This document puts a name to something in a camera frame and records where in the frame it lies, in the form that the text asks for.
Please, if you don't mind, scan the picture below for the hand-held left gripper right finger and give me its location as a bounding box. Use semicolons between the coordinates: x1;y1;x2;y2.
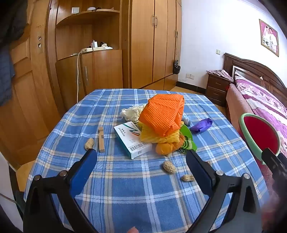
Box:
186;149;263;233

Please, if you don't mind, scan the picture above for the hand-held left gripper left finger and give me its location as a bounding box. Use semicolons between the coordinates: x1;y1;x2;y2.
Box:
23;148;98;233

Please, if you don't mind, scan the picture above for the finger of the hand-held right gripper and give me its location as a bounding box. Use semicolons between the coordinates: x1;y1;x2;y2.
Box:
261;148;287;180

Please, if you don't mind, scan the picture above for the red bin with green rim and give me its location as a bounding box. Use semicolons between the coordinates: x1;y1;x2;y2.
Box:
239;113;282;165

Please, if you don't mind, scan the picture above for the white medicine box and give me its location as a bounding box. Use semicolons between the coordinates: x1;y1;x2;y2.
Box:
114;122;153;159

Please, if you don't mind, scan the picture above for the orange foam net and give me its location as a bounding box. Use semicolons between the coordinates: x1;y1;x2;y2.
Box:
138;94;185;137

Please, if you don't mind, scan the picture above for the green snack packet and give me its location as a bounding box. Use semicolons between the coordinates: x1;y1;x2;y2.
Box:
178;124;198;155

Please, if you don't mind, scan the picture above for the wooden clothespin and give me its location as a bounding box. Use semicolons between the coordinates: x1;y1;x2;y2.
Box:
99;127;106;153

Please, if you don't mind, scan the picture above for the orange crumpled bag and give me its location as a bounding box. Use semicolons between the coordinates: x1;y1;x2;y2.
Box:
156;133;185;156

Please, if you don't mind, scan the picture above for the purple plastic bag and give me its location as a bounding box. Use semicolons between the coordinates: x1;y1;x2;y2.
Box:
189;118;213;134

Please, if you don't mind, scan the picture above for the yellow foam net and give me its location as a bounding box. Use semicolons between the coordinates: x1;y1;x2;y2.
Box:
137;122;181;144

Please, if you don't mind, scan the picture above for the purple floral quilt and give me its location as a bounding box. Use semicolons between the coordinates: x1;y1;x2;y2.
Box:
234;75;287;155

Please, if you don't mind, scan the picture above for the dark wooden nightstand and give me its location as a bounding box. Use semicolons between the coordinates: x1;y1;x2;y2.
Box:
205;72;231;107

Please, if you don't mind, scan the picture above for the wooden door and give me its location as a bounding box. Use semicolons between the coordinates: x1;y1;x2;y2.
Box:
0;0;59;166

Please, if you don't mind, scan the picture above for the dark wooden bed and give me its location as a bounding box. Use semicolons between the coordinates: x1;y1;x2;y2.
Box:
224;53;287;157

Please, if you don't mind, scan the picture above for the pink patterned cloth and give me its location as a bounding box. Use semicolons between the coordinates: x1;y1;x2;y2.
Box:
206;69;235;82

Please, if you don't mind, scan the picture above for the wooden shelf cabinet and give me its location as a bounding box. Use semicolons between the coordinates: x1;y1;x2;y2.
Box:
46;0;130;117

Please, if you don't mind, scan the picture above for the black hanging bag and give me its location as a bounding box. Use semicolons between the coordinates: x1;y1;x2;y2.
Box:
173;31;182;74

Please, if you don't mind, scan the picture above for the white power strip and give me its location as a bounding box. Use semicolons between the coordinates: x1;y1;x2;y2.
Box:
81;47;106;53

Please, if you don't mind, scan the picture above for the dark hanging jacket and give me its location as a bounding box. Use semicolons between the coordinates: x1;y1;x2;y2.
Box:
0;0;28;107

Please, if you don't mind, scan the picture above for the white power cable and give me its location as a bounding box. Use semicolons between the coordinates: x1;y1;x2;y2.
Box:
76;51;83;102

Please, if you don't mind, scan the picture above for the framed wall photo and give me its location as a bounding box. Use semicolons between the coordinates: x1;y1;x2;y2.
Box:
259;19;279;57

